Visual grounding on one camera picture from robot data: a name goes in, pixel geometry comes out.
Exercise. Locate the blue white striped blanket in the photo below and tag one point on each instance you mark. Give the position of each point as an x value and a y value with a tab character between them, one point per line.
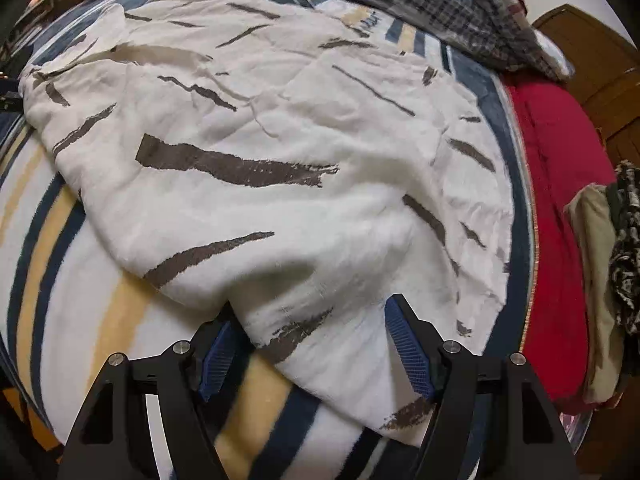
75	310

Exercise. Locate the white shirt with dark strokes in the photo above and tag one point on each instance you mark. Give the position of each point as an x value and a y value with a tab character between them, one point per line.
300	135

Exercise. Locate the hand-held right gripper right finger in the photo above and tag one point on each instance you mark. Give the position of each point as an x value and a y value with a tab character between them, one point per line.
407	355

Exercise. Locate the black white patterned garment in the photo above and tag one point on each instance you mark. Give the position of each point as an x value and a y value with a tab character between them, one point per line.
627	260

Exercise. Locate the blue checked quilt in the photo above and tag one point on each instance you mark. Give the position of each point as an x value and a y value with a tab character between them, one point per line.
425	10

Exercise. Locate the beige garment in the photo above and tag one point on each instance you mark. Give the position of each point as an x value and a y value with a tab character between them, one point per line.
597	260

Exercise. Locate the red cloth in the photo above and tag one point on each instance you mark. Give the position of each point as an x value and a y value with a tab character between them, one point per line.
555	185

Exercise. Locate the wooden wardrobe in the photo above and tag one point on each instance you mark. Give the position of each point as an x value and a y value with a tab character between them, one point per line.
600	70

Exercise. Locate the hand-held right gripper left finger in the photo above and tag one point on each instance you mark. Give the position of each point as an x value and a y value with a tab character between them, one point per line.
217	360

